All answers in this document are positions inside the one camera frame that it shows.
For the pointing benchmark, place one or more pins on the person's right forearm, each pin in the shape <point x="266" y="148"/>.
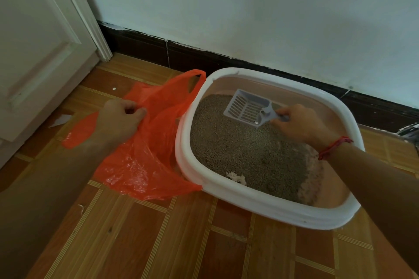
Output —
<point x="383" y="184"/>

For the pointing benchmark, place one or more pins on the orange plastic bag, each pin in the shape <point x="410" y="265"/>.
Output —
<point x="144" y="164"/>

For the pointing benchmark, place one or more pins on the grey cat litter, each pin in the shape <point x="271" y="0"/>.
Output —
<point x="248" y="157"/>

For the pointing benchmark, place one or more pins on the white panel cabinet door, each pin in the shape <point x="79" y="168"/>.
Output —
<point x="36" y="37"/>

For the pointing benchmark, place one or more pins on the white wooden cabinet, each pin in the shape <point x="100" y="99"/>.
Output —
<point x="83" y="10"/>

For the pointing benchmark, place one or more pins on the white pink cat litter box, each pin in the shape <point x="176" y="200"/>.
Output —
<point x="248" y="198"/>

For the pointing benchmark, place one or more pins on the white paper clump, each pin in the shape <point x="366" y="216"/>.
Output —
<point x="236" y="177"/>

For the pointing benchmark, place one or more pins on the person's left hand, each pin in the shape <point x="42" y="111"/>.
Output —
<point x="118" y="122"/>

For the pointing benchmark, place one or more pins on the person's right hand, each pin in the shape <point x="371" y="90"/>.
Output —
<point x="304" y="125"/>

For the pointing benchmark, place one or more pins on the flat white paper piece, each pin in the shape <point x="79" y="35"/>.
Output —
<point x="61" y="120"/>

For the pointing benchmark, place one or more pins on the person's left forearm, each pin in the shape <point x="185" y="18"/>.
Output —
<point x="42" y="203"/>

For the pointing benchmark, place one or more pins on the grey plastic litter scoop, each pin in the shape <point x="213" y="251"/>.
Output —
<point x="263" y="113"/>

